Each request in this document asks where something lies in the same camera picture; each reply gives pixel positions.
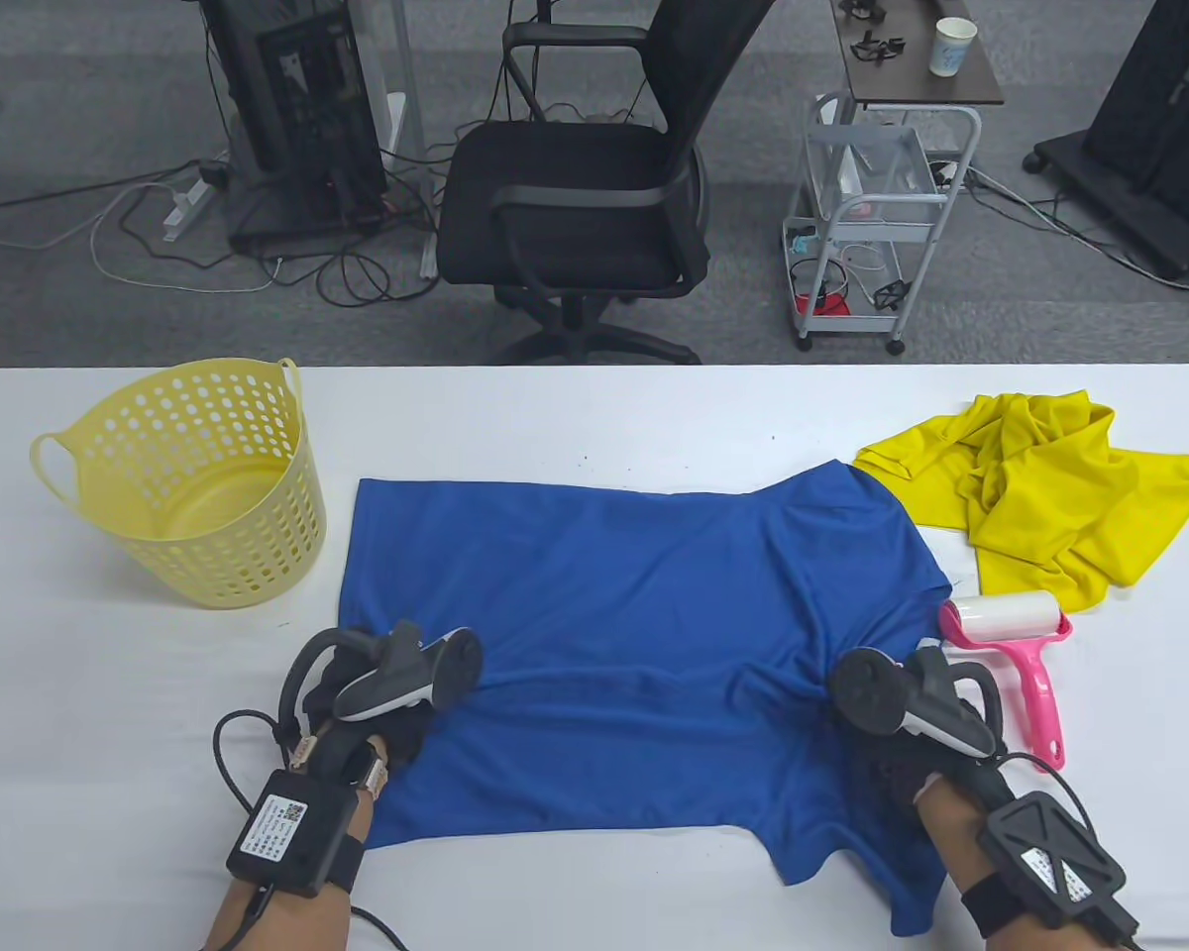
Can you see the person's left hand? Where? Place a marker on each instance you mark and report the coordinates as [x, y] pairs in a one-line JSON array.
[[332, 738]]

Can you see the person's right hand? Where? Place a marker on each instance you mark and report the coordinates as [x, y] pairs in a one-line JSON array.
[[912, 771]]

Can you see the person's left fingers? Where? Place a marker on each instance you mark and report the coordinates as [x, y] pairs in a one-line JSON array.
[[414, 735]]

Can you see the person's right fingers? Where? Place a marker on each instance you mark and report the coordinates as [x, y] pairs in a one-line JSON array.
[[867, 758]]

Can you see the blue t-shirt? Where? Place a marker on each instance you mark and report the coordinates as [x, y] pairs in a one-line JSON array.
[[634, 634]]

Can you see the left glove mounted controller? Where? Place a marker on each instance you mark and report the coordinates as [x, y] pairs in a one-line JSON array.
[[396, 679]]

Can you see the glove mounted controller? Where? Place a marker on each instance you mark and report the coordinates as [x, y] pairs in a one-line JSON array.
[[902, 693], [396, 679]]

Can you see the right glove mounted controller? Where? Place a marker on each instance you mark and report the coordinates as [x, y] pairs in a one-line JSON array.
[[902, 693]]

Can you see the pink lint roller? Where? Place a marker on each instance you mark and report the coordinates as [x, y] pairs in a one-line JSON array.
[[1030, 684]]

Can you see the yellow perforated plastic basket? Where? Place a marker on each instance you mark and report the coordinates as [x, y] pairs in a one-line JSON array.
[[248, 555]]

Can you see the yellow t-shirt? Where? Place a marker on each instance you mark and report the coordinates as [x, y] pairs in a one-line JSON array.
[[1040, 495]]

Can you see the red item in cart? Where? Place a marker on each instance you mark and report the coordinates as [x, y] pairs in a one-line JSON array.
[[827, 302]]

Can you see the black office chair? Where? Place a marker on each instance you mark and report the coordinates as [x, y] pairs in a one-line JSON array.
[[575, 208]]

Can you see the white wheeled utility cart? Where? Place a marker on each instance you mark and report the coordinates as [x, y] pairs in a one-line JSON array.
[[936, 198]]

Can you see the white power strip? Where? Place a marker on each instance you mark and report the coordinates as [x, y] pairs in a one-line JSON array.
[[186, 210]]

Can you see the clear plastic box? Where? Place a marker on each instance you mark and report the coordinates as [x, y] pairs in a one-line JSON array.
[[877, 173]]

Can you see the white desk leg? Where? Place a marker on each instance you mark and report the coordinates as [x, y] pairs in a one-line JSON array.
[[406, 119]]

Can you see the black computer stand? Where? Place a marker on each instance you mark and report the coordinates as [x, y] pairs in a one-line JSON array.
[[307, 119]]

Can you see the dark brown side table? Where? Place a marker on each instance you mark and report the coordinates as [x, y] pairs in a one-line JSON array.
[[921, 84]]

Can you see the black wheeled equipment stand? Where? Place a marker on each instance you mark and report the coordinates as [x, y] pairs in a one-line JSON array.
[[1159, 119]]

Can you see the black clips on side table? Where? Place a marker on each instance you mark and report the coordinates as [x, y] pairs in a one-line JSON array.
[[874, 47]]

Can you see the white paper cup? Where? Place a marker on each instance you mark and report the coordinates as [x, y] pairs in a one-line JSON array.
[[952, 50]]

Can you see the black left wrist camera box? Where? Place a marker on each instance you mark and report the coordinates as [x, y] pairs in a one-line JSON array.
[[292, 827]]

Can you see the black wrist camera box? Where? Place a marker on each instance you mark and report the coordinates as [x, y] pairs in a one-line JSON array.
[[292, 827], [1050, 857]]

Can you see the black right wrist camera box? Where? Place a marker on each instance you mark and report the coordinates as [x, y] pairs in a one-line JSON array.
[[1050, 857]]

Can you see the black glasses frame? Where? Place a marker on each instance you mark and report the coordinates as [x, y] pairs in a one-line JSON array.
[[890, 294]]

